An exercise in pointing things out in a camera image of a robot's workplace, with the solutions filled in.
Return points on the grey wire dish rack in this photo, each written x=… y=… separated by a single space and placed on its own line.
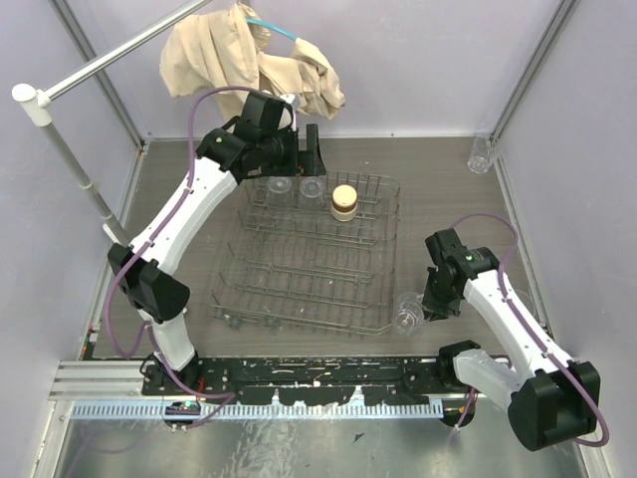
x=305 y=268

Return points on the beige brown travel cup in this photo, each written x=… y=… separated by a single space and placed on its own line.
x=344 y=201

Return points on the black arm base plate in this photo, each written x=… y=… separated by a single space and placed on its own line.
x=319 y=381

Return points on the beige cloth garment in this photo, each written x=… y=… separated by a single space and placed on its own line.
x=223 y=49

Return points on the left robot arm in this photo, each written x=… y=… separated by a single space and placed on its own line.
x=261 y=141

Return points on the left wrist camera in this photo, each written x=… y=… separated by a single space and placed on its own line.
x=289 y=112

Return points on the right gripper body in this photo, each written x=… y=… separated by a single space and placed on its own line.
x=438 y=299

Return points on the clear cup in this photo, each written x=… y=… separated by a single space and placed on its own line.
x=279 y=192
x=408 y=313

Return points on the grey slotted cable duct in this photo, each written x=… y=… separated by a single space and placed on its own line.
x=163 y=409

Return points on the teal clothes hanger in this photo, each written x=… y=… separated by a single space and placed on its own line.
x=272 y=27

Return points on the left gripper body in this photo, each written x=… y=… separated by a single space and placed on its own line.
x=309 y=150

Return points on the clear tall corner glass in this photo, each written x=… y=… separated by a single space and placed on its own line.
x=483 y=154

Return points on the aluminium frame rail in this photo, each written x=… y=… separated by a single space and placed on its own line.
x=103 y=378

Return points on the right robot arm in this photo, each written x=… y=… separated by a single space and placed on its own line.
x=548 y=396

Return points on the clear tumbler from corner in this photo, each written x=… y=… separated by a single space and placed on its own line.
x=311 y=193

